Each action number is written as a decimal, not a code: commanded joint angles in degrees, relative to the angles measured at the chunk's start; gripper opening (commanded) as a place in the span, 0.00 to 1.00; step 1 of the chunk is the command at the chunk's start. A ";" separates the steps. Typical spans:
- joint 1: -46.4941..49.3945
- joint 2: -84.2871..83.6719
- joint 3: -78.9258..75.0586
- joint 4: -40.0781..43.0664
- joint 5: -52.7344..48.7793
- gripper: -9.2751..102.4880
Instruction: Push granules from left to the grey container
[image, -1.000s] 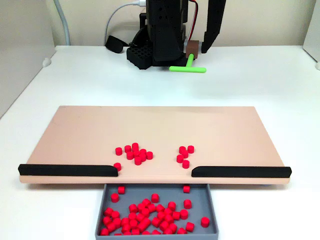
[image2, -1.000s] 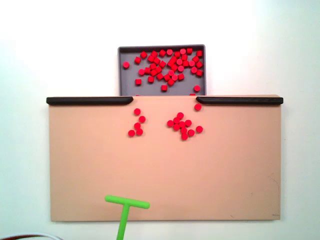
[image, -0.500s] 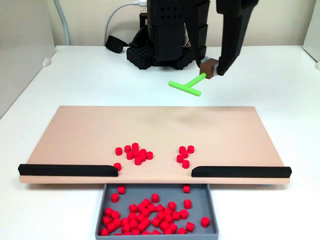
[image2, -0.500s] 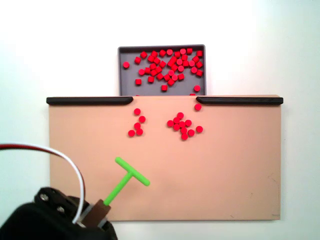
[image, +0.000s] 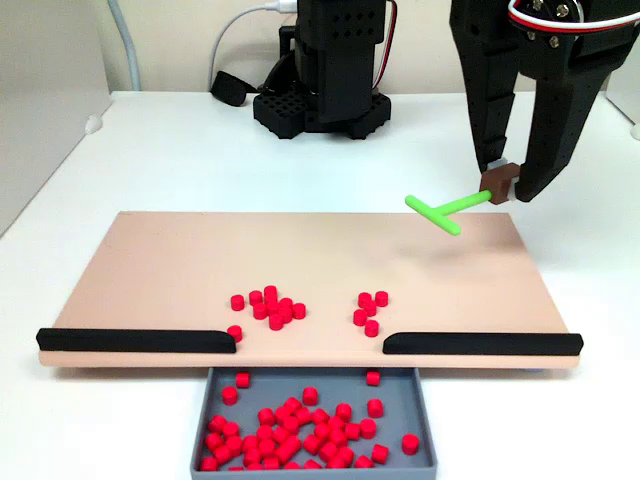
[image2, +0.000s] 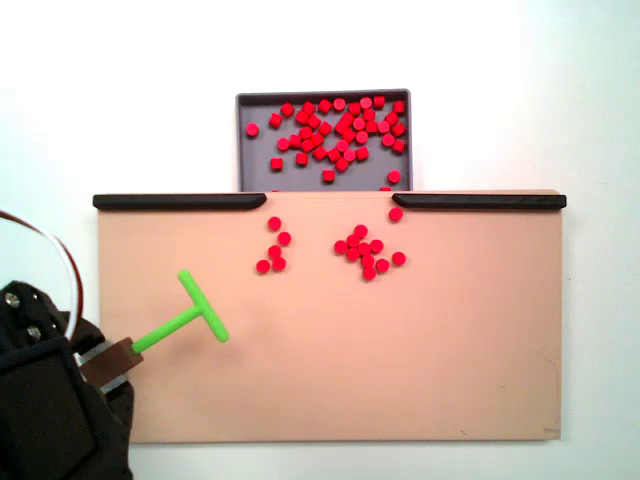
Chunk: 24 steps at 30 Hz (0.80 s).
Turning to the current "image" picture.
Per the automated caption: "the black foam guide rail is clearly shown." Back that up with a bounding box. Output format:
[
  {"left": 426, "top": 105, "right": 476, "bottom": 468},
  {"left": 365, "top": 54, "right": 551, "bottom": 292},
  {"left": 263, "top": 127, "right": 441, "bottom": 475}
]
[
  {"left": 382, "top": 331, "right": 585, "bottom": 357},
  {"left": 35, "top": 327, "right": 238, "bottom": 355}
]

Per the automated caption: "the white USB cable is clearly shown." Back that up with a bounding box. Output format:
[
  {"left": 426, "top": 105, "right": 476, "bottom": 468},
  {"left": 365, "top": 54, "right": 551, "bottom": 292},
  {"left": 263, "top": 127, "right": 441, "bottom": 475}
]
[{"left": 208, "top": 0, "right": 300, "bottom": 94}]

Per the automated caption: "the grey rectangular tray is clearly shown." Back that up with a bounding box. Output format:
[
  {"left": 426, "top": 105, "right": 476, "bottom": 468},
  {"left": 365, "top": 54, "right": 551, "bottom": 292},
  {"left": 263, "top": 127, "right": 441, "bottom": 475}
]
[{"left": 189, "top": 367, "right": 439, "bottom": 480}]

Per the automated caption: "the black strap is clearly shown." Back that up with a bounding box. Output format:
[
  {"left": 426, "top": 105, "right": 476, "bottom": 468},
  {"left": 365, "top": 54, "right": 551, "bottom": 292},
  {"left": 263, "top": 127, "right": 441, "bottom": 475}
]
[{"left": 209, "top": 69, "right": 261, "bottom": 109}]

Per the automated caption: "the red white black servo cable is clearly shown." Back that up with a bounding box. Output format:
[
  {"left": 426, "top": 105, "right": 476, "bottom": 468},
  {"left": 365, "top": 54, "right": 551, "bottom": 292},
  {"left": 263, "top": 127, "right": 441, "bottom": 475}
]
[
  {"left": 507, "top": 0, "right": 640, "bottom": 35},
  {"left": 370, "top": 0, "right": 400, "bottom": 95}
]

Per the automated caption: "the green T-shaped pusher tool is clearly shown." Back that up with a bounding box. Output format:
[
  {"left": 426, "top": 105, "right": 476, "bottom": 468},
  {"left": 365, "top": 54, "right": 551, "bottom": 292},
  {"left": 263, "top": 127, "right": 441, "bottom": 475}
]
[{"left": 404, "top": 158, "right": 521, "bottom": 236}]

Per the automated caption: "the white conduit tube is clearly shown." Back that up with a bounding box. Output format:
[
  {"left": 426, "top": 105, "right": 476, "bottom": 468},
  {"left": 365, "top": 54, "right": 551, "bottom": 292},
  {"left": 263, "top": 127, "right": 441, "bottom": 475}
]
[{"left": 106, "top": 0, "right": 143, "bottom": 93}]

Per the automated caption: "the tan flat board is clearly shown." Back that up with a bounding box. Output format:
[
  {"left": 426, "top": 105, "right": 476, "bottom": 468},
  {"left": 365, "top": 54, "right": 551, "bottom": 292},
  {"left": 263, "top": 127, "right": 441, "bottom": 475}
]
[{"left": 38, "top": 210, "right": 584, "bottom": 372}]

